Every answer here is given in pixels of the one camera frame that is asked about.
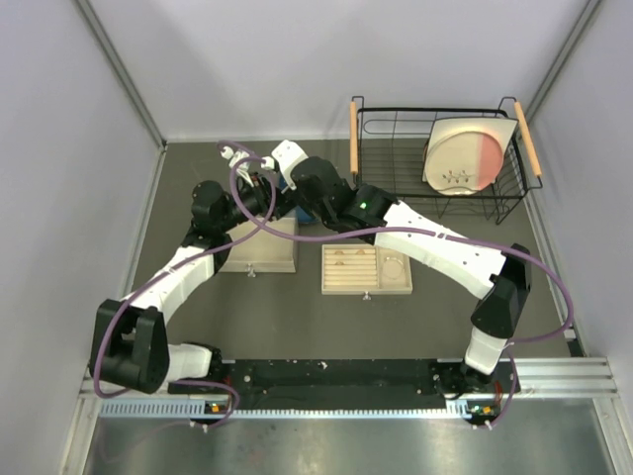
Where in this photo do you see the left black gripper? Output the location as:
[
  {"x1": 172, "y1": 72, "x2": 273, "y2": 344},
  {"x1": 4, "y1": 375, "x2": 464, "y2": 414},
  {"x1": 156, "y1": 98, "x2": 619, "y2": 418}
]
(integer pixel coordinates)
[{"x1": 219, "y1": 171, "x2": 298, "y2": 234}]

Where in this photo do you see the beige jewelry tray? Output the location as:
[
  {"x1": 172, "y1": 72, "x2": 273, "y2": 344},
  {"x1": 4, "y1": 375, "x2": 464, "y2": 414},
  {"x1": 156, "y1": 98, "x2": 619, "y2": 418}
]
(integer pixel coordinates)
[{"x1": 321, "y1": 244, "x2": 412, "y2": 300}]

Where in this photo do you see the silver pearl bracelet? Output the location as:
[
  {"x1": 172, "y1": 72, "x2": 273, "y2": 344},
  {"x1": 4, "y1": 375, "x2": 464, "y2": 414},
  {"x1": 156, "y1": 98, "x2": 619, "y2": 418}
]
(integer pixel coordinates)
[{"x1": 382, "y1": 255, "x2": 408, "y2": 282}]

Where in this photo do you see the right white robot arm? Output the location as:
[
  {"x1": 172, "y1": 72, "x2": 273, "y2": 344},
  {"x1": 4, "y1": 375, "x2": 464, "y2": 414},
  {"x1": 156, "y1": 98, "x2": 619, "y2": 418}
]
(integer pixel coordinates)
[{"x1": 283, "y1": 156, "x2": 532, "y2": 393}]

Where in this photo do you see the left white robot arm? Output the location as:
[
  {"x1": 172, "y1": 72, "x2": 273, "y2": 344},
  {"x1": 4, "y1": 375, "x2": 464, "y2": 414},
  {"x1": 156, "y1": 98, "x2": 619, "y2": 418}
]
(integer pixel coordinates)
[{"x1": 89, "y1": 173, "x2": 290, "y2": 394}]

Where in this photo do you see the beige jewelry box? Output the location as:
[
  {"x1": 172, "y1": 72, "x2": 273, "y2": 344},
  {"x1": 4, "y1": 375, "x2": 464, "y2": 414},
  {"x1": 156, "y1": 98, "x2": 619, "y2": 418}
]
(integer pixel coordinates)
[{"x1": 220, "y1": 212, "x2": 298, "y2": 275}]

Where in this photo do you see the cream and pink plate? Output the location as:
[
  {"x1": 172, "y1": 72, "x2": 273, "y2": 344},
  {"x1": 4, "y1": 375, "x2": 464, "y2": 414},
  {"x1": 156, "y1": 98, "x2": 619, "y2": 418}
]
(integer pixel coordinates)
[{"x1": 422, "y1": 117, "x2": 518, "y2": 196}]

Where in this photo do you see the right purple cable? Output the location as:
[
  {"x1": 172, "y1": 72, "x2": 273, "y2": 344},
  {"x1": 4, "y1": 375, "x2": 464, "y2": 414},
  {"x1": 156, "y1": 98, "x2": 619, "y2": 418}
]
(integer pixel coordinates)
[{"x1": 230, "y1": 155, "x2": 575, "y2": 430}]

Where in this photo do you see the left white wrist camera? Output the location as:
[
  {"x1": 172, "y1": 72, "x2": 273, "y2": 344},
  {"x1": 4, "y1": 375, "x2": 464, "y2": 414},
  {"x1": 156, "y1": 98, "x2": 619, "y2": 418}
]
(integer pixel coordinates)
[{"x1": 217, "y1": 141, "x2": 256, "y2": 186}]

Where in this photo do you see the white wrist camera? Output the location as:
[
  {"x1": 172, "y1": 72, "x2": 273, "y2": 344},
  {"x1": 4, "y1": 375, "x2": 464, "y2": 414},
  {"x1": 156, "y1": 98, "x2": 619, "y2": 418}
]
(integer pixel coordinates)
[
  {"x1": 217, "y1": 141, "x2": 256, "y2": 186},
  {"x1": 261, "y1": 140, "x2": 309, "y2": 190}
]

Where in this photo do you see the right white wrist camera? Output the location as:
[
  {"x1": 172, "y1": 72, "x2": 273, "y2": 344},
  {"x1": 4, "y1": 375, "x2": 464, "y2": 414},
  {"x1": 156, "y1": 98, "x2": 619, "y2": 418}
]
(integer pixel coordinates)
[{"x1": 261, "y1": 140, "x2": 309, "y2": 190}]

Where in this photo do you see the black wire dish rack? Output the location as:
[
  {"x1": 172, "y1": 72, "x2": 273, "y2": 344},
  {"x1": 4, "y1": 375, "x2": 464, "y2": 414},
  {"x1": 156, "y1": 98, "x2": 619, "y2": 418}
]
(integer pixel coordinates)
[{"x1": 352, "y1": 95, "x2": 543, "y2": 224}]

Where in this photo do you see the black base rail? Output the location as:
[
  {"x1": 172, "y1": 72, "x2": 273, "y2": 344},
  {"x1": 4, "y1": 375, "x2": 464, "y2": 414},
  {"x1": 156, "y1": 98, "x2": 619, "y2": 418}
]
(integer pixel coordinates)
[{"x1": 167, "y1": 358, "x2": 523, "y2": 397}]

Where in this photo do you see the blue-grey cable duct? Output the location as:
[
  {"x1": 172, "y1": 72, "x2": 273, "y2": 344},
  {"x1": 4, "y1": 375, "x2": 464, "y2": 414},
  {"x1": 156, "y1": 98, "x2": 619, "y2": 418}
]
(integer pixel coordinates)
[{"x1": 99, "y1": 397, "x2": 494, "y2": 422}]

